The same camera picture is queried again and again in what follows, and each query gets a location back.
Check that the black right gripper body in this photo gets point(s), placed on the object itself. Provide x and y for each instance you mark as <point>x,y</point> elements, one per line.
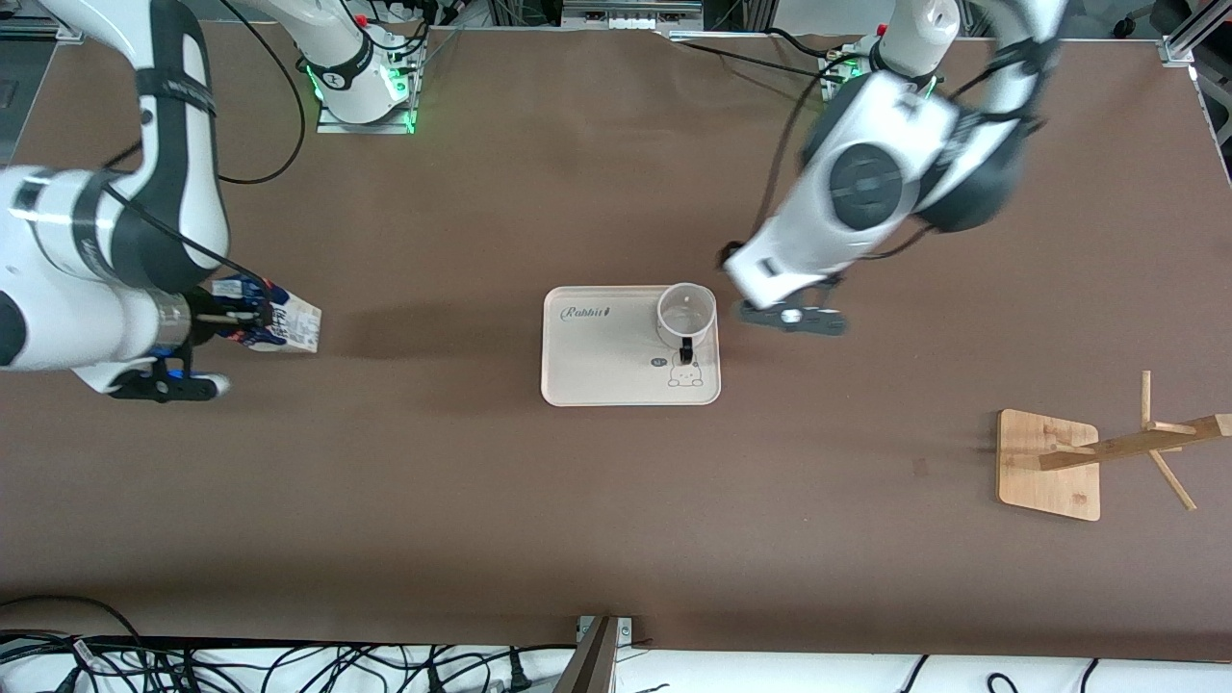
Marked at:
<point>205,317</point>

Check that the blue white milk carton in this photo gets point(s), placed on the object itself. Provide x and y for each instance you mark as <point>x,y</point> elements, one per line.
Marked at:
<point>298,327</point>

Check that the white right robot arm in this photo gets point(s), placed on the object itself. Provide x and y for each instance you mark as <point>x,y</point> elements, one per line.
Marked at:
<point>58,289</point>

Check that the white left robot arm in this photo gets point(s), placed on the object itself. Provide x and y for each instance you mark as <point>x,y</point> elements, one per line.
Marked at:
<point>866,183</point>

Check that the wooden cup rack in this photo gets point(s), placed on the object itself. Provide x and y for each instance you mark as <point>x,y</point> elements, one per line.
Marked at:
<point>1049,481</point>

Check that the cream rabbit print tray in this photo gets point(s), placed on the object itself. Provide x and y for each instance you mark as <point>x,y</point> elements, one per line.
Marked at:
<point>597,356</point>

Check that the grey power strip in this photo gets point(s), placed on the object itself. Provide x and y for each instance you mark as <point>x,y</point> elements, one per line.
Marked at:
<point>630,12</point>

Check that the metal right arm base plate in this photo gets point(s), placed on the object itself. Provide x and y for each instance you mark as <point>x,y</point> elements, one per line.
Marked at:
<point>332,127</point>

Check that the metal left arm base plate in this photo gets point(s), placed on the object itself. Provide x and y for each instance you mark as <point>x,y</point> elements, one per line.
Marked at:
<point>834,64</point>

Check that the aluminium frame profile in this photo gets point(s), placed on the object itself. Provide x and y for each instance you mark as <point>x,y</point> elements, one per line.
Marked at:
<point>1193,34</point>
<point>67,31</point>

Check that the grey metal camera pole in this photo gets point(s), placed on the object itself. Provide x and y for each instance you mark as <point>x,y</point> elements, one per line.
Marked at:
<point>592,664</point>

